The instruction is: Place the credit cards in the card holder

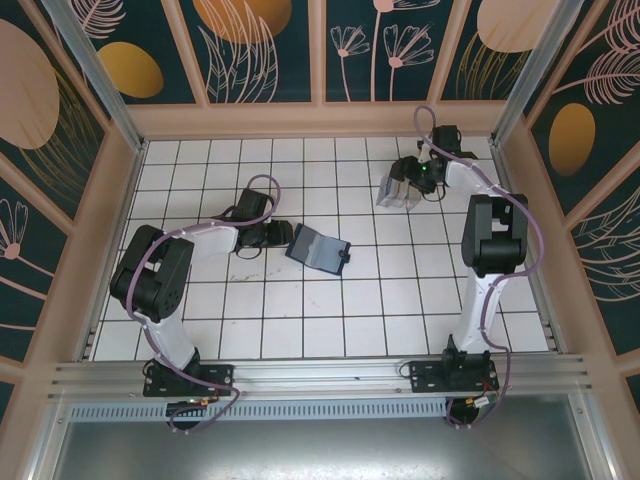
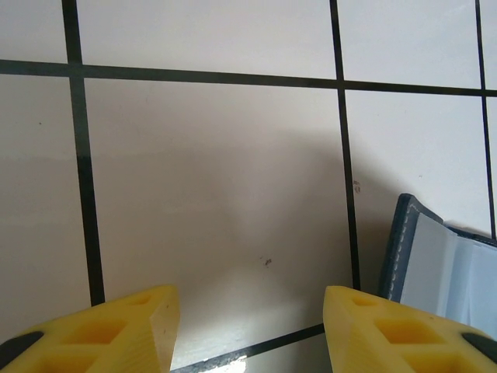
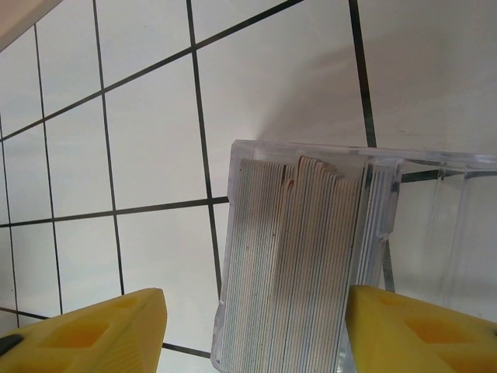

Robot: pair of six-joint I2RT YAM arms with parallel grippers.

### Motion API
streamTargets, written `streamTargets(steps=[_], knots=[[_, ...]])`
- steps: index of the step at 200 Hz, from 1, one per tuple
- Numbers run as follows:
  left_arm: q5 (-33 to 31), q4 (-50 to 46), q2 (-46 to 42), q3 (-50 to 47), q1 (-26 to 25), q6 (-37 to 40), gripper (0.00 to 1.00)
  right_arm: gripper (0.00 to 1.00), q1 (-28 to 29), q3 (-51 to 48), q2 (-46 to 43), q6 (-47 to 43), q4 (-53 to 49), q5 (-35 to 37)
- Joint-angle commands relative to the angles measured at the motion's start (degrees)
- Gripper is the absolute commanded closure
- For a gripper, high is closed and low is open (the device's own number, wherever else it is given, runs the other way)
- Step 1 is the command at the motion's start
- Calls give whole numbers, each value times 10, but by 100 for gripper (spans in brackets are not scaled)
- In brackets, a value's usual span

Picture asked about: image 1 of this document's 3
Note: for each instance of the clear plastic card box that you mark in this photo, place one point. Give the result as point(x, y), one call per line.
point(400, 200)

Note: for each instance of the blue leather card holder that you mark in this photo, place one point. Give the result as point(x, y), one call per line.
point(320, 250)

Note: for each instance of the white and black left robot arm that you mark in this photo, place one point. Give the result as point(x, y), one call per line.
point(160, 280)

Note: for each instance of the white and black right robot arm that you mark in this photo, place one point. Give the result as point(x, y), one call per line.
point(495, 235)

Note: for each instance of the blue credit card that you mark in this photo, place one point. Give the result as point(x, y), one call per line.
point(388, 194)

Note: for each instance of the grey metal panel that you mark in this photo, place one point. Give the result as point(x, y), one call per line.
point(320, 450)

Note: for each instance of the aluminium front rail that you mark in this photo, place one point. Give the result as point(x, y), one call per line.
point(320, 375)

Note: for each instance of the aluminium corner post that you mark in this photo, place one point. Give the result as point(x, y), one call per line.
point(95, 75)
point(532, 70)

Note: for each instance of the aluminium side rail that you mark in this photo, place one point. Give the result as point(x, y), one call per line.
point(537, 280)
point(112, 250)

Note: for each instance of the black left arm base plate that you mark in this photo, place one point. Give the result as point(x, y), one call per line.
point(215, 380)

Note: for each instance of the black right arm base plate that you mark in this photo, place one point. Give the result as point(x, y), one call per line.
point(425, 377)

